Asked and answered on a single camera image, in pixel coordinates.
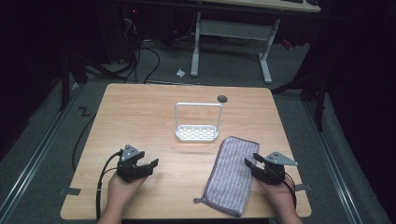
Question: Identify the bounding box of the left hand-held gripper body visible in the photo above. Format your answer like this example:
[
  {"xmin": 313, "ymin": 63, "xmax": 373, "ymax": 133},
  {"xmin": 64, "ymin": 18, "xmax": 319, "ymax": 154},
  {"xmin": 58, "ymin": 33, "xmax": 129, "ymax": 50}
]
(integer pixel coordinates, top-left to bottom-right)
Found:
[{"xmin": 116, "ymin": 143, "xmax": 154, "ymax": 184}]

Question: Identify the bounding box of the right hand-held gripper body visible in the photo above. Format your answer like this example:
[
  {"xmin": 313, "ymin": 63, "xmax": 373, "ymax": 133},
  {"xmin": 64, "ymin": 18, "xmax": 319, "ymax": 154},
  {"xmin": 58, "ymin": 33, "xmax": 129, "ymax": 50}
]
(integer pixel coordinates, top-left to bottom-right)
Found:
[{"xmin": 252, "ymin": 150, "xmax": 299, "ymax": 186}]

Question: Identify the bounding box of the purple striped cleaning cloth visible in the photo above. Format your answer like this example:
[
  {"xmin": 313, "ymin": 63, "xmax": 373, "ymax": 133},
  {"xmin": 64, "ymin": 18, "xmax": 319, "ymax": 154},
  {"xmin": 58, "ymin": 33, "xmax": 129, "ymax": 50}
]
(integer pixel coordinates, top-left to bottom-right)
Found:
[{"xmin": 192, "ymin": 135, "xmax": 261, "ymax": 218}]

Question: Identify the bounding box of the person's left hand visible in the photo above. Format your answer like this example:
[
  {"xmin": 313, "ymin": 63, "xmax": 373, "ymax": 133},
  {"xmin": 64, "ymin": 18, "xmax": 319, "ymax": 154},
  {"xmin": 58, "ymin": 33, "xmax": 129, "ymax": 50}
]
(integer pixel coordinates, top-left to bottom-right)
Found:
[{"xmin": 106, "ymin": 172, "xmax": 148, "ymax": 217}]

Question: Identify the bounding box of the person's right hand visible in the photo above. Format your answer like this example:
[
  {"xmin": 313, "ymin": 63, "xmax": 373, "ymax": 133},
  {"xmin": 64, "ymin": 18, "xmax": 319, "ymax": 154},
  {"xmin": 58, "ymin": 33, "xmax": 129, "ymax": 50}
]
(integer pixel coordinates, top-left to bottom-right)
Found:
[{"xmin": 255, "ymin": 177, "xmax": 297, "ymax": 215}]

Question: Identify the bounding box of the black metal stand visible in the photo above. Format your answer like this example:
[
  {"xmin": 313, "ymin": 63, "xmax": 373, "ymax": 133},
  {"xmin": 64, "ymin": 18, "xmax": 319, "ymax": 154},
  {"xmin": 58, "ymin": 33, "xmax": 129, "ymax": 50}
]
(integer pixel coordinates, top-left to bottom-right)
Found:
[
  {"xmin": 58, "ymin": 6, "xmax": 129, "ymax": 112},
  {"xmin": 271, "ymin": 55, "xmax": 332, "ymax": 133}
]

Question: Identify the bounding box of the white-framed wooden desk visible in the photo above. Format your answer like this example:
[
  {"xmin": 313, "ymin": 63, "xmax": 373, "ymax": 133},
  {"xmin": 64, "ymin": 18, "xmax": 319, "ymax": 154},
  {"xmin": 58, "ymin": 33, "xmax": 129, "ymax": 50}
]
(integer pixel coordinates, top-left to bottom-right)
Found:
[{"xmin": 190, "ymin": 0, "xmax": 322, "ymax": 85}]

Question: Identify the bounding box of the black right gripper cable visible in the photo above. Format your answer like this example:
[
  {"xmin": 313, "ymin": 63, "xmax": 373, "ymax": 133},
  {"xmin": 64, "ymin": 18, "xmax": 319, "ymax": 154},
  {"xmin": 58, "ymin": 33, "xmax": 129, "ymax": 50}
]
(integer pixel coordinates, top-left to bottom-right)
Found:
[{"xmin": 280, "ymin": 172, "xmax": 298, "ymax": 210}]

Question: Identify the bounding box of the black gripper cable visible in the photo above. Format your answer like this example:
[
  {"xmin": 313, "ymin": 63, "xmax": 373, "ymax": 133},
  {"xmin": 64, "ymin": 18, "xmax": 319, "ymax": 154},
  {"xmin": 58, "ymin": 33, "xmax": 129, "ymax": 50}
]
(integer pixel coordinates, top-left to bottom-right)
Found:
[
  {"xmin": 95, "ymin": 150, "xmax": 123, "ymax": 222},
  {"xmin": 280, "ymin": 172, "xmax": 298, "ymax": 210}
]

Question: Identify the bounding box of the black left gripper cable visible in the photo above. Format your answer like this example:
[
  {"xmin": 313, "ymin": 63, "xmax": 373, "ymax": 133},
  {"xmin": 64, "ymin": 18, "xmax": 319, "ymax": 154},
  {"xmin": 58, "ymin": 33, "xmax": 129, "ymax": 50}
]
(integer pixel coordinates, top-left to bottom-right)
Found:
[{"xmin": 95, "ymin": 150, "xmax": 123, "ymax": 222}]

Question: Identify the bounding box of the white wire rack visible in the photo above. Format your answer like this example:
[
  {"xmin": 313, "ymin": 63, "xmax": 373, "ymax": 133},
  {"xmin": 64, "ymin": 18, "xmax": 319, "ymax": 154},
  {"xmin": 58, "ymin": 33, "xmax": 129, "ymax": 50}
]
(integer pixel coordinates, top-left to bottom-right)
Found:
[{"xmin": 174, "ymin": 102, "xmax": 224, "ymax": 143}]

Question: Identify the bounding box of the thin black floor cable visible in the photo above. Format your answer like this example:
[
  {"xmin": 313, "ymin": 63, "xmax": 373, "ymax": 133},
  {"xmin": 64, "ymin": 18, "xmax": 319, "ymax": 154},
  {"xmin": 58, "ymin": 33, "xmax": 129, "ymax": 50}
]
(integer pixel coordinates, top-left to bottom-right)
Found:
[{"xmin": 71, "ymin": 113, "xmax": 98, "ymax": 173}]

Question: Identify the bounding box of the grey metal floor rail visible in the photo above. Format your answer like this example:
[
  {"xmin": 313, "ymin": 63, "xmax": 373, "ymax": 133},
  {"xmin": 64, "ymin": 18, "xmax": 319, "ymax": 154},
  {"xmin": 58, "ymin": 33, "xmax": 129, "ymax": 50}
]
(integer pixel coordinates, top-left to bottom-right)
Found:
[
  {"xmin": 302, "ymin": 101, "xmax": 364, "ymax": 224},
  {"xmin": 0, "ymin": 83, "xmax": 82, "ymax": 222}
]

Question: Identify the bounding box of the bundle of black floor cables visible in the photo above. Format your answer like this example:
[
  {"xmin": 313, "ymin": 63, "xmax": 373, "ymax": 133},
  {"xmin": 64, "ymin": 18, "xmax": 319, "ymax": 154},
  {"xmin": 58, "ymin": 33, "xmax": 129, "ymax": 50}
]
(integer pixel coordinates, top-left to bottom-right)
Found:
[{"xmin": 110, "ymin": 15, "xmax": 162, "ymax": 85}]

